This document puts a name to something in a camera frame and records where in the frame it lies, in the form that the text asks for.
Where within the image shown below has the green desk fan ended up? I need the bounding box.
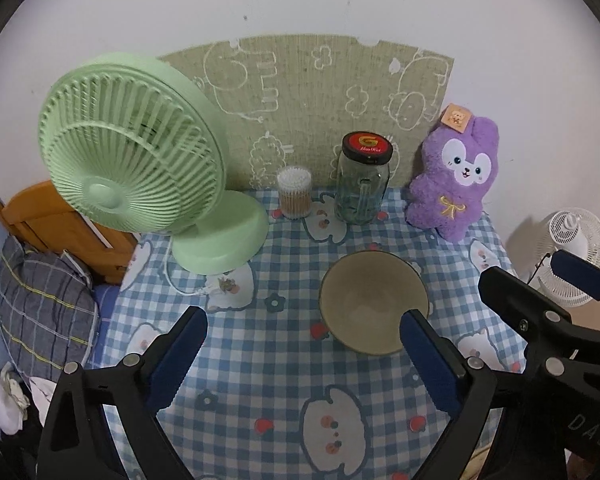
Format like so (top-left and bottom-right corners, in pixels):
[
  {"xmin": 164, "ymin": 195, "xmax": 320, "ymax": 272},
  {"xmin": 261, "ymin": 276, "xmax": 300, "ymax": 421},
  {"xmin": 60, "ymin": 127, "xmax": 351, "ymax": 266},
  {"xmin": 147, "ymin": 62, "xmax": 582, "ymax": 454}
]
[{"xmin": 38, "ymin": 53, "xmax": 268, "ymax": 275}]

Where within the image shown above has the wooden bed headboard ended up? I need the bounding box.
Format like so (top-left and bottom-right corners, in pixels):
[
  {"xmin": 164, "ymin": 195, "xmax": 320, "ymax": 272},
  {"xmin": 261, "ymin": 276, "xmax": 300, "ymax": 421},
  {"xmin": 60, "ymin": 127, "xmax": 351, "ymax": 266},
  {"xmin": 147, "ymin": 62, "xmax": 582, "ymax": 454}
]
[{"xmin": 0, "ymin": 181, "xmax": 137, "ymax": 285}]

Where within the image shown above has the white crumpled cloth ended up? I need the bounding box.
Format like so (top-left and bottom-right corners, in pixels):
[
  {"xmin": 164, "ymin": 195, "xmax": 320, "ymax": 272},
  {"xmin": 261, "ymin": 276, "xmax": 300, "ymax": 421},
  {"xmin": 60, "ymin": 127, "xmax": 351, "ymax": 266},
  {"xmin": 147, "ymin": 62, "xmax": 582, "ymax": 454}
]
[{"xmin": 0, "ymin": 362, "xmax": 30, "ymax": 436}]

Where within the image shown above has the green patterned wall mat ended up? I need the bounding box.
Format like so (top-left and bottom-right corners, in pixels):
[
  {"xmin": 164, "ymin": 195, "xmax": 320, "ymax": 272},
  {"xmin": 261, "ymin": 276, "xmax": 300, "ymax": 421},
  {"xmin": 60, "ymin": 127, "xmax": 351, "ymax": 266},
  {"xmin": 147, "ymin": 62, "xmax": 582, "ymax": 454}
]
[{"xmin": 163, "ymin": 35, "xmax": 454, "ymax": 190}]

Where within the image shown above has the white fan power cable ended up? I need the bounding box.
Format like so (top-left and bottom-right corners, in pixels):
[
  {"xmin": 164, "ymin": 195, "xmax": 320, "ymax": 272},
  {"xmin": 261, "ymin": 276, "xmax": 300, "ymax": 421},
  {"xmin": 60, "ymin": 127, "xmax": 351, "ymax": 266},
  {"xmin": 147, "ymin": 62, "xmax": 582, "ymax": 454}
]
[{"xmin": 163, "ymin": 236, "xmax": 209, "ymax": 297}]

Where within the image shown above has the cotton swab container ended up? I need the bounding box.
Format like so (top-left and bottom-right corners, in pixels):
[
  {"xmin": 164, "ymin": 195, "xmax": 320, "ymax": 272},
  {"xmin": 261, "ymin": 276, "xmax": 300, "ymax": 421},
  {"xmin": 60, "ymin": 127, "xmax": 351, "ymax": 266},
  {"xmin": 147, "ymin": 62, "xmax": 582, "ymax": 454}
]
[{"xmin": 276, "ymin": 166, "xmax": 312, "ymax": 219}]

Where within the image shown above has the grey plaid pillow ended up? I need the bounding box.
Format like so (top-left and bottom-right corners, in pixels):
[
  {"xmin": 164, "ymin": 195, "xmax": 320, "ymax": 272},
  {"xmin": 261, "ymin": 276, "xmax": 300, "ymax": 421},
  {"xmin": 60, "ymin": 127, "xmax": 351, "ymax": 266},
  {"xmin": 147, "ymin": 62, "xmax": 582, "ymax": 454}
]
[{"xmin": 0, "ymin": 235, "xmax": 99, "ymax": 382}]

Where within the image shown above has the white standing fan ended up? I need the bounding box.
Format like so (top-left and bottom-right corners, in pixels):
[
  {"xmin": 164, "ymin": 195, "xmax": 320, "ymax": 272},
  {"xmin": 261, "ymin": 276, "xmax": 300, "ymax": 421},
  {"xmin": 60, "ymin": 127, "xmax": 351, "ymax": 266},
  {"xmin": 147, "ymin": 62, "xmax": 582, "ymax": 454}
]
[{"xmin": 535, "ymin": 207, "xmax": 600, "ymax": 309}]

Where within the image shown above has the glass jar black lid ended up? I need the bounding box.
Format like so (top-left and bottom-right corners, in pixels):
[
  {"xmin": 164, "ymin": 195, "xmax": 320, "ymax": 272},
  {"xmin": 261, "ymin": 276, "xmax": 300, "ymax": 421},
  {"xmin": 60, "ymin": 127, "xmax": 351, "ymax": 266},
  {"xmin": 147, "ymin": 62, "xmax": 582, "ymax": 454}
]
[{"xmin": 335, "ymin": 131, "xmax": 393, "ymax": 224}]

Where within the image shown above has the blue checkered tablecloth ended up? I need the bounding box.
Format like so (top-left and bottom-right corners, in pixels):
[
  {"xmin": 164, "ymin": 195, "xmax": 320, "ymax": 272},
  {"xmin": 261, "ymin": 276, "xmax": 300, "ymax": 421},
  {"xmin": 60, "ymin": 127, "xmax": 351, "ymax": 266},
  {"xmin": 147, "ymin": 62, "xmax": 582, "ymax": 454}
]
[{"xmin": 94, "ymin": 190, "xmax": 524, "ymax": 479}]

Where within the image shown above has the light grey garment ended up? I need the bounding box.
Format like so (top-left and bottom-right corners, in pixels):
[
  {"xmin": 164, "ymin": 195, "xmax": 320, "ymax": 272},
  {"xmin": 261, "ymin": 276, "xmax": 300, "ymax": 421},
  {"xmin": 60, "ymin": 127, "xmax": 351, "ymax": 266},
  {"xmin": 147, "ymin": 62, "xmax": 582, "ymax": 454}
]
[{"xmin": 29, "ymin": 377, "xmax": 56, "ymax": 413}]

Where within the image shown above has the purple plush bunny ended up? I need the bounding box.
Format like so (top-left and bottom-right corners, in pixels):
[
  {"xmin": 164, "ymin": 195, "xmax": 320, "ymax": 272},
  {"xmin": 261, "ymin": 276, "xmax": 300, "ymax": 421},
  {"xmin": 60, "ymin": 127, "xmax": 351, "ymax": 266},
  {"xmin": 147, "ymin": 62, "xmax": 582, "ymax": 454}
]
[{"xmin": 405, "ymin": 117, "xmax": 500, "ymax": 243}]

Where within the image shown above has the floral ceramic bowl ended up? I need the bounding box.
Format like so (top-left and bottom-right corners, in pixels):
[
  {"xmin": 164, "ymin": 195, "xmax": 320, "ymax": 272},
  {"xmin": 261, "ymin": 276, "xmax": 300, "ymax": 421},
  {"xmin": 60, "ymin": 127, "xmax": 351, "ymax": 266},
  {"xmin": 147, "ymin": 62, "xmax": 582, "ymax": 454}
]
[{"xmin": 318, "ymin": 250, "xmax": 430, "ymax": 356}]

